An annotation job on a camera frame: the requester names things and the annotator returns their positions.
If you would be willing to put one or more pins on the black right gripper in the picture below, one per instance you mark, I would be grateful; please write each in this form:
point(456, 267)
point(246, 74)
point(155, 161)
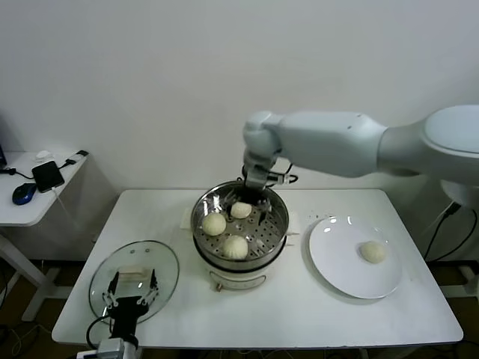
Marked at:
point(252, 193)

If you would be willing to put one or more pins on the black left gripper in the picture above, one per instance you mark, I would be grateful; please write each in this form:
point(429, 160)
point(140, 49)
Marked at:
point(127, 316)

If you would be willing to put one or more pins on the white steamed baozi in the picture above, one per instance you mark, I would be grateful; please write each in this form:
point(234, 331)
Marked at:
point(373, 251)
point(235, 247)
point(214, 224)
point(241, 210)

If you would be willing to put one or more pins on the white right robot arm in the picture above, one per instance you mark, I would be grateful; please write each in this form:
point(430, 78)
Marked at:
point(337, 142)

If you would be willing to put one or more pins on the perforated steel steamer basket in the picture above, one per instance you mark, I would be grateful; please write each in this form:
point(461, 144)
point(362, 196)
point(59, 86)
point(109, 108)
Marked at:
point(269, 235)

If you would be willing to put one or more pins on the cream electric cooking pot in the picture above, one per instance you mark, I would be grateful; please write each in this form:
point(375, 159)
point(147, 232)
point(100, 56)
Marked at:
point(239, 278)

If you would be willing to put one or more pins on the round white plate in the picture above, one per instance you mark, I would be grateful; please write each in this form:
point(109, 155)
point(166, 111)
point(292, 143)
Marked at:
point(337, 254)

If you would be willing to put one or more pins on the white side table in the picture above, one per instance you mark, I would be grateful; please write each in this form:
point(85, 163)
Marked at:
point(22, 213)

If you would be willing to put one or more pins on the black smartphone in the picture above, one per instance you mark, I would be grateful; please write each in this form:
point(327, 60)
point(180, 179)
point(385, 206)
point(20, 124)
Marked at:
point(48, 176)

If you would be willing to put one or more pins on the blue computer mouse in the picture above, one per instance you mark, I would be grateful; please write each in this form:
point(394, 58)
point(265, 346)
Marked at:
point(24, 193)

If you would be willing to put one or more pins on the small white earbud case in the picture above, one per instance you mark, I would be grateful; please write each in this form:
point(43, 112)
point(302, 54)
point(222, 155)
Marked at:
point(43, 155)

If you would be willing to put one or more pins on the dark laptop screen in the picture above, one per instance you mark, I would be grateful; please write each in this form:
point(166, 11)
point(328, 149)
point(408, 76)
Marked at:
point(3, 149)

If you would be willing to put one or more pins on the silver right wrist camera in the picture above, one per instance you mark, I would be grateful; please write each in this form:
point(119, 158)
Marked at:
point(258, 175)

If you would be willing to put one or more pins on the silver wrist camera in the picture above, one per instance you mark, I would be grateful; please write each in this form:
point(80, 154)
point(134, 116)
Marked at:
point(111, 347)
point(258, 175)

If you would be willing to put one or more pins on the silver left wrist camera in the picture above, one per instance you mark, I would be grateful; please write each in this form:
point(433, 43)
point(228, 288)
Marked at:
point(111, 347)

